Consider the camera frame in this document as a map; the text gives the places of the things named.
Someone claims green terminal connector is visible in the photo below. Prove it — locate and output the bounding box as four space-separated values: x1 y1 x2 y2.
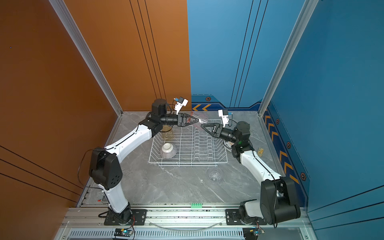
191 203 203 209

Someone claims clear glass cup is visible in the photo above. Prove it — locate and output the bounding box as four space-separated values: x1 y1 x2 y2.
209 169 222 184

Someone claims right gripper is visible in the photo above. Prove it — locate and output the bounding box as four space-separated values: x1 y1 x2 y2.
202 125 240 146

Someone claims left circuit board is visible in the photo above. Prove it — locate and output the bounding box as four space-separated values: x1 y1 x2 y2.
114 228 135 240

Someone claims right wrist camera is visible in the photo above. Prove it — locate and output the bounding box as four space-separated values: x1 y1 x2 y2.
218 109 233 127

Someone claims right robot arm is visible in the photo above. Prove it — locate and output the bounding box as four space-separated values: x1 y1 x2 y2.
201 121 301 227

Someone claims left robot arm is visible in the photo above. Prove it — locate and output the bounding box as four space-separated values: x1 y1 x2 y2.
89 97 199 226

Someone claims white ribbed bowl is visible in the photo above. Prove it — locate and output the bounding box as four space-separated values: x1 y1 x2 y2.
161 143 177 159

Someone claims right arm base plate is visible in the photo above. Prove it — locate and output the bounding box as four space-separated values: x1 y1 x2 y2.
225 209 267 226

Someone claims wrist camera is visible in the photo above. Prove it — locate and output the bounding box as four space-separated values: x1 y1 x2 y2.
218 109 233 127
174 97 189 115

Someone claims small yellow wooden block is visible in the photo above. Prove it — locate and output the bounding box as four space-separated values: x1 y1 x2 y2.
258 148 264 157

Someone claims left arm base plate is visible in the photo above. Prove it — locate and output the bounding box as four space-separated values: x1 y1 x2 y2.
104 209 147 227

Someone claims circuit board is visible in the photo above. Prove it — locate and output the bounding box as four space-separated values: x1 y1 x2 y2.
243 228 261 240
114 228 135 240

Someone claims right circuit board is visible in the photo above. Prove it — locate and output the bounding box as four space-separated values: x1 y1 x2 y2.
243 228 261 240

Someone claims aluminium front rail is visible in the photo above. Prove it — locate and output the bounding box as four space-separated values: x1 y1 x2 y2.
59 206 313 229

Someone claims white wire dish rack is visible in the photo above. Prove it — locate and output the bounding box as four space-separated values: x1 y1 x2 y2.
149 124 228 167

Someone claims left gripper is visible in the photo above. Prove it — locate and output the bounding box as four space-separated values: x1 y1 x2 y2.
159 114 198 129

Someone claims pink glass cup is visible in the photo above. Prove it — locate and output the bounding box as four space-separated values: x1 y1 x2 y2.
195 116 209 124

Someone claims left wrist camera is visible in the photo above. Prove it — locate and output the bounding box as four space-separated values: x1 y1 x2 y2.
174 97 189 115

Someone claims yellow glass cup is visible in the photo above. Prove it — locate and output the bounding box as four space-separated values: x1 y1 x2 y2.
161 125 174 142

